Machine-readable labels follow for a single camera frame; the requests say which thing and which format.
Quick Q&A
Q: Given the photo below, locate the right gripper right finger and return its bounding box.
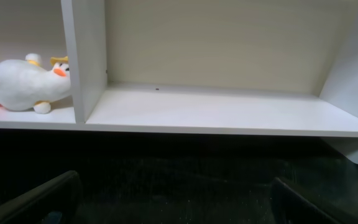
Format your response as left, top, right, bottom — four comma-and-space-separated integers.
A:
268, 177, 358, 224

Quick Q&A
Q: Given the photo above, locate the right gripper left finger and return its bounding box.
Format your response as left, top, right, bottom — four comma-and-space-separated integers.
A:
0, 170, 82, 224

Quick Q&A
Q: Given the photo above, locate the white plush duck yellow hat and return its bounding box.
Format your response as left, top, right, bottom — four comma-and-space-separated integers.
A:
0, 53, 71, 114

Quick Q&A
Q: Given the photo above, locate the white shelf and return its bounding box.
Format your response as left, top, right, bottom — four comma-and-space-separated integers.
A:
0, 0, 358, 166

